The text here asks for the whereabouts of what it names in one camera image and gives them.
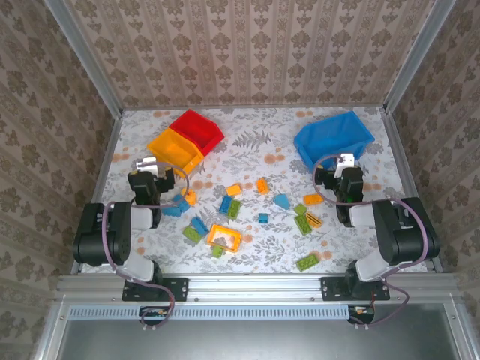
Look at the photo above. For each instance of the orange round lego piece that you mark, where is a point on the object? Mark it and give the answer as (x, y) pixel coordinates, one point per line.
(190, 197)

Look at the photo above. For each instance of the yellow plastic bin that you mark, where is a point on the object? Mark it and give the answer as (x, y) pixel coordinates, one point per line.
(172, 150)

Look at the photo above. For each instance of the yellow black striped lego brick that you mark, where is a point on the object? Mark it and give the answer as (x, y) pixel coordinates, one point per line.
(314, 220)

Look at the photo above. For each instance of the small green lego brick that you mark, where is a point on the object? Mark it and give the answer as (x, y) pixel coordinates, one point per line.
(217, 251)
(300, 209)

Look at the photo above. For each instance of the blue plastic bin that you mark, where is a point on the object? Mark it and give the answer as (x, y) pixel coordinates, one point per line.
(330, 138)

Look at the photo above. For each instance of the blue sloped lego piece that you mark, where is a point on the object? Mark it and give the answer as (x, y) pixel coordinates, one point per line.
(282, 201)

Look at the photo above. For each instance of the red plastic bin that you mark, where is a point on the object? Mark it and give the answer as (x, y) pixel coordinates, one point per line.
(195, 127)

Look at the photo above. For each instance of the yellow lego window frame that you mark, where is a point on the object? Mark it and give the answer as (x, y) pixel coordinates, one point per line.
(227, 229)

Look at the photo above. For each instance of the small blue lego brick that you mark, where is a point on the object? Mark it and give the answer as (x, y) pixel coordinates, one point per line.
(263, 218)

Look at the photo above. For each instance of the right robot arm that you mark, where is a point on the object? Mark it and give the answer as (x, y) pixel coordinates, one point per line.
(405, 240)

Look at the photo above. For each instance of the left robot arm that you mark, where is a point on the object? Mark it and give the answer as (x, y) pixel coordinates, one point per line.
(97, 240)

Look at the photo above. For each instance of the floral patterned table cover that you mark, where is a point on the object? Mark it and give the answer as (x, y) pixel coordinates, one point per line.
(262, 157)

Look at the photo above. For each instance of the black connector board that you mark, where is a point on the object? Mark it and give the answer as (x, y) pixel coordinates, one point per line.
(362, 311)
(152, 312)

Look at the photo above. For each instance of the grey metal sheet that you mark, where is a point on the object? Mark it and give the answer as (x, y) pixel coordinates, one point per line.
(243, 341)

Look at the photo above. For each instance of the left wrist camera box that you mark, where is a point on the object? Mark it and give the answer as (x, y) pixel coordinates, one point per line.
(147, 164)

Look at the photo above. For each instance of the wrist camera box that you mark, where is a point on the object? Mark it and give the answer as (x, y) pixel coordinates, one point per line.
(345, 163)
(147, 164)

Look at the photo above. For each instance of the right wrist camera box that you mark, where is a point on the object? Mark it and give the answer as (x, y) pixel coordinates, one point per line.
(345, 163)

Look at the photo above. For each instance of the aluminium side rail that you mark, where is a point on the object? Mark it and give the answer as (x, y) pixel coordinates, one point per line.
(98, 187)
(404, 165)

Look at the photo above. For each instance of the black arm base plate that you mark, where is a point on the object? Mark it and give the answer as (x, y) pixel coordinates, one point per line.
(332, 288)
(176, 288)

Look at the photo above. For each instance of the thin aluminium rear rail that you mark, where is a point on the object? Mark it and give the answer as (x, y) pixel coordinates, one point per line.
(255, 106)

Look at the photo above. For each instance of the long aluminium mounting rail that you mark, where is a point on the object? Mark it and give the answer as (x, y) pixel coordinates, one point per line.
(255, 287)

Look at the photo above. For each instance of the aluminium frame post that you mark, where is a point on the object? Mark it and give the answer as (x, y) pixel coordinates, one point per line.
(84, 56)
(417, 56)

